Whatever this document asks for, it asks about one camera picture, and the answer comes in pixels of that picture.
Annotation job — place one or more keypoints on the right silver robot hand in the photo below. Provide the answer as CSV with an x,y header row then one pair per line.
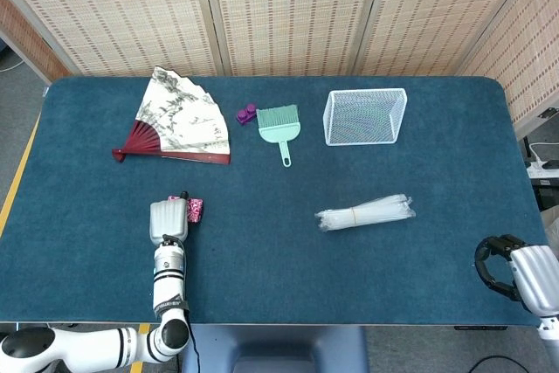
x,y
539,277

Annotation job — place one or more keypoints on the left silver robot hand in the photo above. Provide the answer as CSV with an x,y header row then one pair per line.
x,y
168,220

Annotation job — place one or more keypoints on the pink patterned pad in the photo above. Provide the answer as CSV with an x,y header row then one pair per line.
x,y
195,211

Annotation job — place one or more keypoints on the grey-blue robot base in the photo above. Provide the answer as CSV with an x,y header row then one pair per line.
x,y
275,347

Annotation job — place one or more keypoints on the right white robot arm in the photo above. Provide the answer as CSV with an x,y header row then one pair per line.
x,y
550,331

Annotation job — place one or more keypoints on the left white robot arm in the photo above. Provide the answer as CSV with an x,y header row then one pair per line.
x,y
168,285

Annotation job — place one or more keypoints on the mint green hand brush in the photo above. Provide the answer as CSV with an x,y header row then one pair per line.
x,y
279,130

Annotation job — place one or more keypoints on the black table control panel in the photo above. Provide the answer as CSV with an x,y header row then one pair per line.
x,y
480,328

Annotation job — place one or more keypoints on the painted paper folding fan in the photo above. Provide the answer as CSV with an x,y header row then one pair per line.
x,y
183,119

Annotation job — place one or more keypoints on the white power strip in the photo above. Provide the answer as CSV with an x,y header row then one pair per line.
x,y
543,170

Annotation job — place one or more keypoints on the purple contact lens case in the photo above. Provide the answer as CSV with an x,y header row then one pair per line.
x,y
245,116

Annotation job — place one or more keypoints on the bundle of clear straws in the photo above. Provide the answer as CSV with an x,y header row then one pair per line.
x,y
375,213

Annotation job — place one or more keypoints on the tan rubber band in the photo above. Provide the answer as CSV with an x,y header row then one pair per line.
x,y
354,216

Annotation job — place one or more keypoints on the woven bamboo screen panel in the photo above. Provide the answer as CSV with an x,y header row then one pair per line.
x,y
436,10
524,50
292,10
26,36
109,10

